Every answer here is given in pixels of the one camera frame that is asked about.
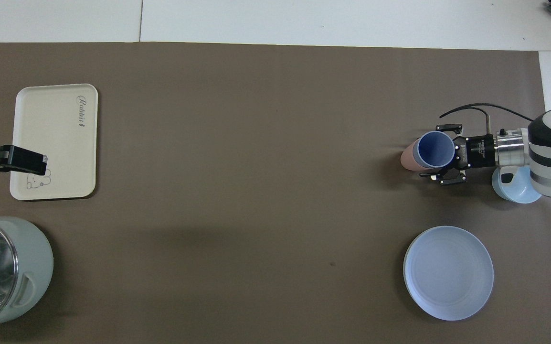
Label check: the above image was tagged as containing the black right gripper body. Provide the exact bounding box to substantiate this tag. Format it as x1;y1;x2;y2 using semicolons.
455;135;498;170

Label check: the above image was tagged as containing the blue plastic cup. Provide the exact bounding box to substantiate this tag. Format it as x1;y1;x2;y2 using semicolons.
413;131;456;169

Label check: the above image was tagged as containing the cream rabbit print tray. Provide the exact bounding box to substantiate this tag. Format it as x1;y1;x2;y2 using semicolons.
10;84;99;201

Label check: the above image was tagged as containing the light blue bowl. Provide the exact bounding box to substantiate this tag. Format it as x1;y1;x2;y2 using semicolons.
491;165;542;204

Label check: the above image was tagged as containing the lavender blue plate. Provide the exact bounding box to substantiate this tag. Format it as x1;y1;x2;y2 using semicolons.
403;226;495;321

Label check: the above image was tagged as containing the pink plastic cup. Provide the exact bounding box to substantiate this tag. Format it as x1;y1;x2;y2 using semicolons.
401;139;424;172

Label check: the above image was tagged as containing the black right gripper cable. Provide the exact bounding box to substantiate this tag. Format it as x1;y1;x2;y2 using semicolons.
439;102;535;134

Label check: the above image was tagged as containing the brown paper table mat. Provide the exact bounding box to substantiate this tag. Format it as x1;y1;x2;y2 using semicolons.
0;42;551;344

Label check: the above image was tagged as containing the pale green electric pot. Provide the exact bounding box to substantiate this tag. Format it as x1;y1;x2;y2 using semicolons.
0;216;54;333

